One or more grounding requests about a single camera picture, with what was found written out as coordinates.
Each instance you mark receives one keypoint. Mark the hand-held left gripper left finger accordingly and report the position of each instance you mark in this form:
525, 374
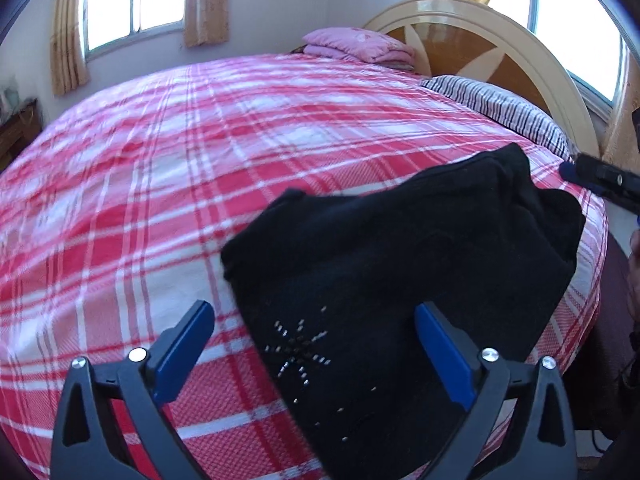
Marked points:
185, 355

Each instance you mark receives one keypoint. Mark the striped pillow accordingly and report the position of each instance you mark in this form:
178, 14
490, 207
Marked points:
505, 107

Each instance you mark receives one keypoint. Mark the black pants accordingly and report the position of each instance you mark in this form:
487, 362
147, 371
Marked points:
400, 250

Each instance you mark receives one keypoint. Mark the red plaid blanket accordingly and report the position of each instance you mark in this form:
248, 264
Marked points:
150, 185

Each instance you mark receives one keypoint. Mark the pink folded quilt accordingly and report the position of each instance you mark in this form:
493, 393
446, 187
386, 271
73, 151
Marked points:
360, 45

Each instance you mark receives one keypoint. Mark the wooden nightstand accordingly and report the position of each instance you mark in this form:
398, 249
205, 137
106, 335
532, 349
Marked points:
17, 135

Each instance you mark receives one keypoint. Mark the window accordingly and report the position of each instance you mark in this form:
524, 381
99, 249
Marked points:
135, 0
575, 25

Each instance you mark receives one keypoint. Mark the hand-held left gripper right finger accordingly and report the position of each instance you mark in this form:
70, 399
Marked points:
445, 355

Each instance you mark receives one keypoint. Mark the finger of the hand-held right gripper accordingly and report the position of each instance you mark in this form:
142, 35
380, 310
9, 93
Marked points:
585, 172

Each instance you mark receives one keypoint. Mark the cream wooden headboard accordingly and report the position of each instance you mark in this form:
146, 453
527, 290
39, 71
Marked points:
500, 25

